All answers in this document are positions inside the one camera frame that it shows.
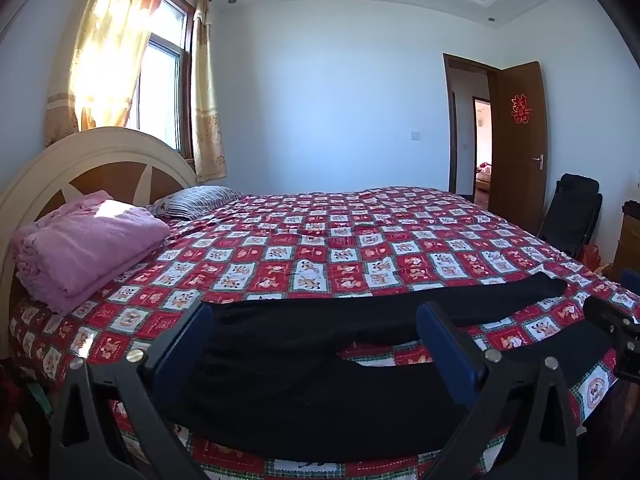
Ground brown framed window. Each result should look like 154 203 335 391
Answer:
125 0 197 161

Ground red checked printed bed sheet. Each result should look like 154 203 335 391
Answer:
10 186 640 480

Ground brown door frame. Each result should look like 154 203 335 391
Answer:
442 53 501 197

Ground orange bag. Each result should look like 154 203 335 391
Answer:
580 244 602 272

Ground wide yellow patterned curtain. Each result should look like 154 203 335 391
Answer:
44 0 176 148

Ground striped grey pillow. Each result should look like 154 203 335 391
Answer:
150 186 244 220

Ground folded pink blanket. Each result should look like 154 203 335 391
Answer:
11 190 172 316

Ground brown wooden door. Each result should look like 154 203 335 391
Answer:
487 61 548 238

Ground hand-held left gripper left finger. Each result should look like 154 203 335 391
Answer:
48 302 221 480

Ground black pants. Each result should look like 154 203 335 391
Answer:
175 274 569 463

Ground wooden cabinet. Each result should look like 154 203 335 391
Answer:
611 200 640 282

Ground red paper door decoration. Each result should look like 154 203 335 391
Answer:
510 92 532 125

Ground cream wooden bed headboard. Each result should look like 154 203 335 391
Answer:
0 126 201 361

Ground black folding chair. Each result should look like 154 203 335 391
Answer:
537 173 602 262

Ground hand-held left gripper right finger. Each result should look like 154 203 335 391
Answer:
416 302 592 480

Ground narrow yellow patterned curtain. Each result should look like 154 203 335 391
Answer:
191 0 228 183

